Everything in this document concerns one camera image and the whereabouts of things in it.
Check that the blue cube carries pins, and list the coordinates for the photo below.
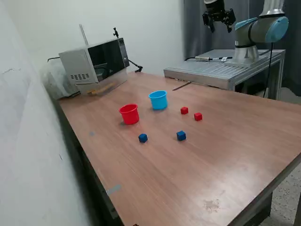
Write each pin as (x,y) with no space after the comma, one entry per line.
(181,136)
(142,138)

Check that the silver microwave oven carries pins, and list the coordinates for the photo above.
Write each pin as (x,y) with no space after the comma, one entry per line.
(77,61)

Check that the red plastic cup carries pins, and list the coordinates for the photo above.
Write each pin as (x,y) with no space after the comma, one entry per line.
(129,117)

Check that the red cube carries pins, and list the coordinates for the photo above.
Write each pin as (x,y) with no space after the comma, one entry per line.
(198,117)
(184,110)

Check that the dark grey curtain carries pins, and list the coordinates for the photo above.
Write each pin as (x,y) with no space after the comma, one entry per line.
(195,35)

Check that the black ball head mount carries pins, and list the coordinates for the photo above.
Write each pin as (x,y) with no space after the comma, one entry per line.
(115,33)

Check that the large grey tape strip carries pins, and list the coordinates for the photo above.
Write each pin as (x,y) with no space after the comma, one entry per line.
(113,189)

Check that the dark flat strip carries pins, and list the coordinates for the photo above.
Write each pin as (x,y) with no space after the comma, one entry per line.
(181,86)

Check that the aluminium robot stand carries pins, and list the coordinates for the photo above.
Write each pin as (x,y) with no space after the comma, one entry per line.
(207,70)

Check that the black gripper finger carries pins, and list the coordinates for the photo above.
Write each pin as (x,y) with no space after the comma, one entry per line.
(209,20)
(230,20)

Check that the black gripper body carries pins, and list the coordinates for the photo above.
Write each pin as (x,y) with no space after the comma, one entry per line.
(215,9)

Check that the crumpled clear plastic bag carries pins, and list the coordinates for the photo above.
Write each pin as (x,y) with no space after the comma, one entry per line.
(54,80)

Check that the small grey tape piece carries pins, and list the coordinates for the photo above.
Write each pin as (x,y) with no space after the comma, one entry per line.
(91,134)

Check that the thin white rod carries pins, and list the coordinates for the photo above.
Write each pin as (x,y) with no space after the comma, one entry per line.
(83,34)

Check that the blue plastic cup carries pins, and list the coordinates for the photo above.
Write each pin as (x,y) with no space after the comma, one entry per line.
(158,103)

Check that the silver blue-jointed robot arm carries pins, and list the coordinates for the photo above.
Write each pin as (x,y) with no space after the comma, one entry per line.
(256,28)

